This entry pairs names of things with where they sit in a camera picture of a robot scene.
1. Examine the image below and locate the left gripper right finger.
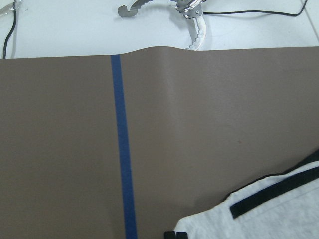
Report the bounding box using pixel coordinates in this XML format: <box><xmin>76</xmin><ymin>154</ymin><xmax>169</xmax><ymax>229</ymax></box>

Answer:
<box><xmin>176</xmin><ymin>232</ymin><xmax>188</xmax><ymax>239</ymax></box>

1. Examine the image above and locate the black cable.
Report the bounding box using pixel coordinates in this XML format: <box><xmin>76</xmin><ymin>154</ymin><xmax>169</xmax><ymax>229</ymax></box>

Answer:
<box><xmin>203</xmin><ymin>0</ymin><xmax>310</xmax><ymax>17</ymax></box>

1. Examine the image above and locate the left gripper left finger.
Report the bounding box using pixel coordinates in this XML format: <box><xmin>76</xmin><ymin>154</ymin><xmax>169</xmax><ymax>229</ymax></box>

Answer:
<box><xmin>163</xmin><ymin>231</ymin><xmax>176</xmax><ymax>239</ymax></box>

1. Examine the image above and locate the metal serrated clamp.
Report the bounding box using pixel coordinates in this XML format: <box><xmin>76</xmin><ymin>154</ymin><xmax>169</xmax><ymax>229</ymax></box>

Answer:
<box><xmin>118</xmin><ymin>0</ymin><xmax>207</xmax><ymax>51</ymax></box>

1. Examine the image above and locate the grey cartoon print t-shirt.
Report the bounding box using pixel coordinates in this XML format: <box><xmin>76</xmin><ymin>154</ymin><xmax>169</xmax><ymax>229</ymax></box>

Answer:
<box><xmin>174</xmin><ymin>151</ymin><xmax>319</xmax><ymax>239</ymax></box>

